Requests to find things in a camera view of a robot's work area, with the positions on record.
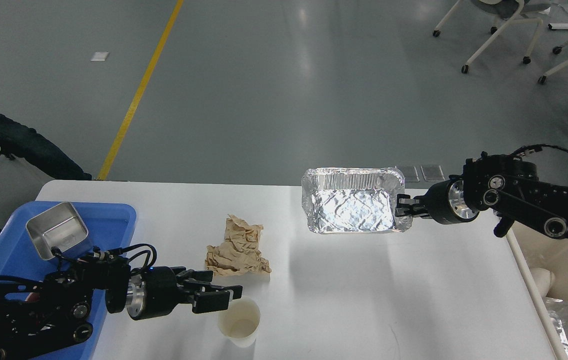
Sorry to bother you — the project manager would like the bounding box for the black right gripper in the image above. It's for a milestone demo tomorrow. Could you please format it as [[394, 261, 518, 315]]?
[[394, 178, 479, 225]]

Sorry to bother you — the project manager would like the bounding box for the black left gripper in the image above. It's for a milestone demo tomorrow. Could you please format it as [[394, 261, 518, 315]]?
[[125, 266, 243, 321]]

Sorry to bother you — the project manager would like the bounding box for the white paper cup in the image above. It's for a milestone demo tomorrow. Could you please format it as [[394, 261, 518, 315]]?
[[217, 297, 262, 348]]

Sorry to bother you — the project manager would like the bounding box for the aluminium foil tray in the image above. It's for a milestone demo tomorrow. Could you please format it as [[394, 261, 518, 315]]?
[[301, 167, 413, 235]]

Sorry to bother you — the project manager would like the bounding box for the stainless steel rectangular container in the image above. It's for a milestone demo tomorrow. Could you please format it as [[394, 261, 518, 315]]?
[[25, 202, 94, 261]]

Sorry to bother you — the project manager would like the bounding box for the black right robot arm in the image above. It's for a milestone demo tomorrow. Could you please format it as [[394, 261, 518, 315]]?
[[394, 144, 568, 240]]

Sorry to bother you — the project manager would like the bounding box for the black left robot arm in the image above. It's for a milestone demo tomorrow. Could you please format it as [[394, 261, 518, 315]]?
[[0, 243, 243, 360]]

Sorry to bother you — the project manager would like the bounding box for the floor socket plate left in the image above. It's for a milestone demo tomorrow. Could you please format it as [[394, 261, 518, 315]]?
[[396, 165, 421, 183]]

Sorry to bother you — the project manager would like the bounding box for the floor socket plate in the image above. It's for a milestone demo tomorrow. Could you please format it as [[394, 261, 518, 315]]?
[[419, 164, 447, 183], [396, 165, 421, 183]]

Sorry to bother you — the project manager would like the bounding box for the floor socket plate right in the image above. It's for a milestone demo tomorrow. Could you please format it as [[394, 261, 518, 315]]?
[[419, 164, 447, 183]]

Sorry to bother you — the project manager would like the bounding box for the crumpled brown paper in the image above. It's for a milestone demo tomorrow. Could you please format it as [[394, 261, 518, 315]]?
[[204, 214, 272, 277]]

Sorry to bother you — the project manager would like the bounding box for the white object in bin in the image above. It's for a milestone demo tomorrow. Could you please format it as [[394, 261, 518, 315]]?
[[530, 268, 557, 300]]

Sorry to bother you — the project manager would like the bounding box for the beige plastic bin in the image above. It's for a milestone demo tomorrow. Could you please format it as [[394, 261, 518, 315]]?
[[504, 220, 568, 360]]

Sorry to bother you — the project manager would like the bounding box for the blue plastic tray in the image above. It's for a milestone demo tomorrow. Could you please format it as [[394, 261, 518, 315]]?
[[0, 201, 137, 360]]

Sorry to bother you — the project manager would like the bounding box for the white office chair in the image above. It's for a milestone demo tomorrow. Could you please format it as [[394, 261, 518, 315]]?
[[460, 0, 552, 75]]

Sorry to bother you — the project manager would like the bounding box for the white floor tag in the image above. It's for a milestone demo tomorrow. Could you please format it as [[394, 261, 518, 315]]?
[[90, 51, 110, 62]]

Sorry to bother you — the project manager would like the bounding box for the person in beige sweater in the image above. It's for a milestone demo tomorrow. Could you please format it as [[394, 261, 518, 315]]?
[[0, 100, 94, 251]]

